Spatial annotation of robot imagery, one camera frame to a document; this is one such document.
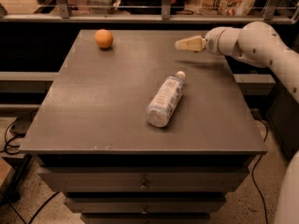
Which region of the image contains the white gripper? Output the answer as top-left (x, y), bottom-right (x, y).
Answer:
top-left (175, 27), bottom-right (241, 56)

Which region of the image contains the clear plastic water bottle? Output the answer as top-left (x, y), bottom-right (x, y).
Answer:
top-left (146, 71), bottom-right (186, 128)

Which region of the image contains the black floor cables left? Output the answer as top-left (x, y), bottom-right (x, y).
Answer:
top-left (0, 109), bottom-right (60, 224)

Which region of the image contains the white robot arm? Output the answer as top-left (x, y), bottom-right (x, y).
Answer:
top-left (175, 21), bottom-right (299, 224)

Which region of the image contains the black bag behind glass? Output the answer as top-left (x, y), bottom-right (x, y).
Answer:
top-left (118, 0), bottom-right (187, 15)

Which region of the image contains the grey drawer cabinet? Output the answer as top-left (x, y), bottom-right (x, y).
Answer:
top-left (21, 30), bottom-right (266, 224)

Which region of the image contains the orange fruit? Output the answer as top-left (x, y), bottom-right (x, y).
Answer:
top-left (94, 29), bottom-right (114, 49)

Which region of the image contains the black floor cable right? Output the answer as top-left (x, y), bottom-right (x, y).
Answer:
top-left (250, 117), bottom-right (269, 224)

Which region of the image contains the metal railing with glass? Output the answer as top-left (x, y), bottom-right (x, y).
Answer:
top-left (0, 0), bottom-right (299, 24)

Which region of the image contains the clear plastic box behind glass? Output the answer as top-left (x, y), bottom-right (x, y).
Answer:
top-left (83, 0), bottom-right (120, 15)

